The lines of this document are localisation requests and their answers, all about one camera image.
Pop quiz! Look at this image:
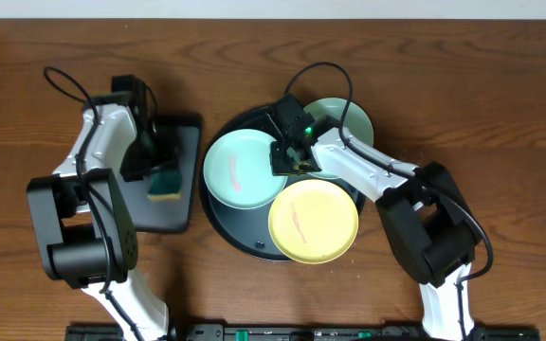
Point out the green yellow sponge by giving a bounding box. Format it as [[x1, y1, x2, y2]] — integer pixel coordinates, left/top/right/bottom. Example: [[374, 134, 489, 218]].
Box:
[[148, 170, 182, 201]]

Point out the light green plate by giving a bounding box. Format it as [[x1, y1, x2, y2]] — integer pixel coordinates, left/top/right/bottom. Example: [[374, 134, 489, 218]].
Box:
[[302, 97, 374, 180], [203, 129, 288, 209]]

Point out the yellow plate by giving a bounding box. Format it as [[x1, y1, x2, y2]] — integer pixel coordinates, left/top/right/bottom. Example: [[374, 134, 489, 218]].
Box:
[[268, 179, 359, 264]]

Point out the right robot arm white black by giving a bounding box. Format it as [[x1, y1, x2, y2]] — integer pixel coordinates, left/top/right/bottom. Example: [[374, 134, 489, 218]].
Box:
[[269, 124, 491, 340]]

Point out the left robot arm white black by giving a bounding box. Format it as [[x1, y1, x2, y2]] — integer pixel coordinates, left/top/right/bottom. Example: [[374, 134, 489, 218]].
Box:
[[27, 104, 200, 340]]

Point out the black rectangular tray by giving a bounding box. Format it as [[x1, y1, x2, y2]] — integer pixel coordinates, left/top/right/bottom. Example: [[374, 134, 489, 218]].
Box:
[[118, 113, 202, 233]]

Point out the black round tray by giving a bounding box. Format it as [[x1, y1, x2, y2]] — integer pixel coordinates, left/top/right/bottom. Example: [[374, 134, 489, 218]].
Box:
[[198, 103, 367, 262]]

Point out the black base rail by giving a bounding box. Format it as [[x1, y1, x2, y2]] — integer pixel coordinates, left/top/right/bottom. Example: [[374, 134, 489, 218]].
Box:
[[64, 322, 542, 341]]

